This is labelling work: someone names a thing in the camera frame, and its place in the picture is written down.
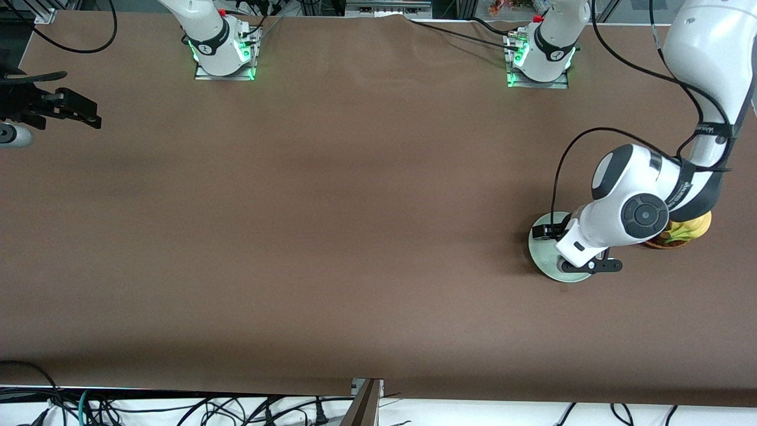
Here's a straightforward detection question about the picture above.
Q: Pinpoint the thick black looped cable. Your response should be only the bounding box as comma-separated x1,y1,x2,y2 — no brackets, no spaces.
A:
0,360,67,426

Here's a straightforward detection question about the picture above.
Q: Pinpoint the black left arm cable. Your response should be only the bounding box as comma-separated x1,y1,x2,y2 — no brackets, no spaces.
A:
550,0,734,237

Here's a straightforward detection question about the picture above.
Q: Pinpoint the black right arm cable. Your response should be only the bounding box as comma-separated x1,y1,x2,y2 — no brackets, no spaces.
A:
0,0,118,54

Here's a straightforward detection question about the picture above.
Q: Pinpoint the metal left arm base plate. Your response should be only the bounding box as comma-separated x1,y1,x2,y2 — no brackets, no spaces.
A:
504,31,570,89

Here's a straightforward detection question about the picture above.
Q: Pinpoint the pale green round plate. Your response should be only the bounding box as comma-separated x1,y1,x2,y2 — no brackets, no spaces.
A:
528,212,598,283

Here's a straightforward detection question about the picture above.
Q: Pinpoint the short black table cable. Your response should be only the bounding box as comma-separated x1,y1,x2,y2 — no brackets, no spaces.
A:
470,17,518,37

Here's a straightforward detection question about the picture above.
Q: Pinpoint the brown wicker basket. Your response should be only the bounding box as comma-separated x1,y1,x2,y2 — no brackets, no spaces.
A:
643,235,693,250

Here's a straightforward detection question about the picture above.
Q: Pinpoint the yellow banana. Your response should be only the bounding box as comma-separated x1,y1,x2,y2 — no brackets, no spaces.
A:
661,211,713,244

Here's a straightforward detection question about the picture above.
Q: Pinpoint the metal support post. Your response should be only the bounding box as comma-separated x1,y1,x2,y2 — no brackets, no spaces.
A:
339,377,385,426

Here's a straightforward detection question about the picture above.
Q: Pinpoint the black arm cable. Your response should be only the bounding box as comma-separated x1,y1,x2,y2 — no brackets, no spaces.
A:
550,0,734,237
0,0,118,54

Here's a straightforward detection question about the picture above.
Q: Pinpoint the large table cover sheet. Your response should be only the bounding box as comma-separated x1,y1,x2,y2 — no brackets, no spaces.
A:
0,11,757,409

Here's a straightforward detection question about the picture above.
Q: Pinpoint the aluminium frame profile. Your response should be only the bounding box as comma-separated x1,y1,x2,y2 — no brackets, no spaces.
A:
22,0,58,25

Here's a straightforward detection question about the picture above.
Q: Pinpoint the silver metal device box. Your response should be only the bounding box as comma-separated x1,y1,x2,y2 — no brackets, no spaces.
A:
345,0,434,18

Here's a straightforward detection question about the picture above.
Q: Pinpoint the long black table cable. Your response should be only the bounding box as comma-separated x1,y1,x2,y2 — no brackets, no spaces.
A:
405,18,521,51

